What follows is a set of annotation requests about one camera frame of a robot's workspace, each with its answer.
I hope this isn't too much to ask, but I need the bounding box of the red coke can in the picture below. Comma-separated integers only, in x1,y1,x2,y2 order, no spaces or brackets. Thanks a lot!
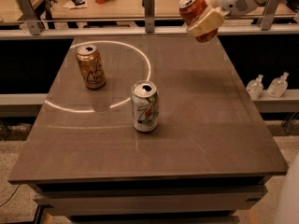
178,0,220,44

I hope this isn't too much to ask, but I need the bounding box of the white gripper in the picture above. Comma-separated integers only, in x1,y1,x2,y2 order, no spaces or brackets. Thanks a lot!
187,0,258,36

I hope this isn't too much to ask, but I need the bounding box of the clear sanitizer bottle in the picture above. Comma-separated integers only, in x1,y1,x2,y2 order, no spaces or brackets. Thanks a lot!
246,75,263,100
267,72,289,98

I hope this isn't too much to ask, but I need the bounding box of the metal bracket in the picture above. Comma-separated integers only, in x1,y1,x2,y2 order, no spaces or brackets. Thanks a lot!
257,0,281,31
16,0,44,35
143,0,155,33

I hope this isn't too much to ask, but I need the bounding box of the right metal bracket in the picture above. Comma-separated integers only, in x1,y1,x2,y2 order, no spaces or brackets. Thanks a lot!
257,0,281,31

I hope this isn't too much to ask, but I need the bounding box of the clear sanitizer bottle left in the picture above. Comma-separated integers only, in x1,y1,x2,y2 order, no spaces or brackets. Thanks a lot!
246,75,263,100

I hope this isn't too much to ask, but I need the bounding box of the grey drawer cabinet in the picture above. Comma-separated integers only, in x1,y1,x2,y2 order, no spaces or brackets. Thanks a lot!
35,177,267,222

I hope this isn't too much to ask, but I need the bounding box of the white green 7up can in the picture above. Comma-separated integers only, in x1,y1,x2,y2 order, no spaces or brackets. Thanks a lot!
131,80,159,133

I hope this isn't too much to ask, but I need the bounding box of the left metal bracket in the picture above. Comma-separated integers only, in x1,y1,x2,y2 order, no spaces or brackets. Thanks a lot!
16,0,44,35

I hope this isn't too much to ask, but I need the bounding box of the middle metal bracket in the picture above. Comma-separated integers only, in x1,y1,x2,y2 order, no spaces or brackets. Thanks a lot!
143,0,155,33

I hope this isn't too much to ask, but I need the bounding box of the golden LaCroix can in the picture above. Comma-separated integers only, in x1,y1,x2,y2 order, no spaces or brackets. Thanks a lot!
76,45,106,90

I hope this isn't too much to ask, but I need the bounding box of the black floor cable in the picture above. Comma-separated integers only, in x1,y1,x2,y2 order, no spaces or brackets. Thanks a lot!
0,184,22,209

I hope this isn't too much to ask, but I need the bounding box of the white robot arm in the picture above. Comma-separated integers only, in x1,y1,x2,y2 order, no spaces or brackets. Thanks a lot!
187,0,267,36

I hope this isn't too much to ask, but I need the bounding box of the clear sanitizer bottle right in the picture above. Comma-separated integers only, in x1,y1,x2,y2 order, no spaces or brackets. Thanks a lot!
267,72,289,98

